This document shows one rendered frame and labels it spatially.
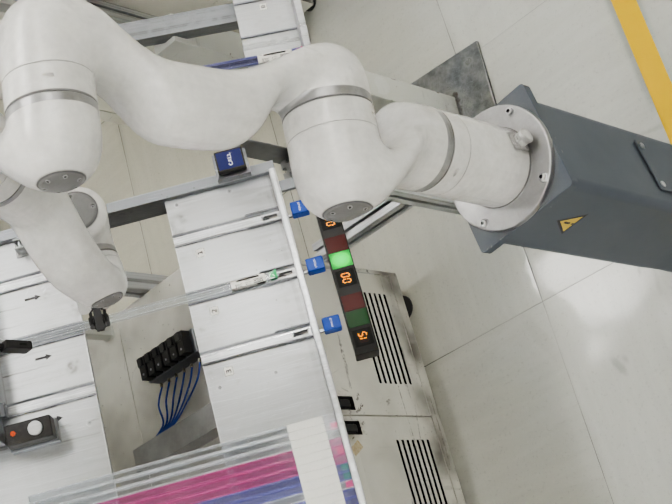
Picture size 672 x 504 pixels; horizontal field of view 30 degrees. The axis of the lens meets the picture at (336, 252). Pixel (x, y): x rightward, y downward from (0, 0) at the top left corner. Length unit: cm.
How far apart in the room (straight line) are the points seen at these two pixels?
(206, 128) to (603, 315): 131
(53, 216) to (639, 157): 95
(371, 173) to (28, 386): 83
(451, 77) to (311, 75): 135
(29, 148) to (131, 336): 134
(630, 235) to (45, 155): 108
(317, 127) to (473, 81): 133
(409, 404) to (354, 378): 16
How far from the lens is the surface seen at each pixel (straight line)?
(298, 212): 216
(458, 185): 175
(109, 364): 271
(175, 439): 245
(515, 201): 185
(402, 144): 164
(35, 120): 135
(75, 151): 134
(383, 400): 264
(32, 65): 138
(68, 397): 213
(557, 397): 265
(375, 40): 311
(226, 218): 219
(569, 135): 193
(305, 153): 156
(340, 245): 216
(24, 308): 220
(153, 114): 144
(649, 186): 205
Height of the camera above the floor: 218
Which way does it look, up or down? 45 degrees down
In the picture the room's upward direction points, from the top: 82 degrees counter-clockwise
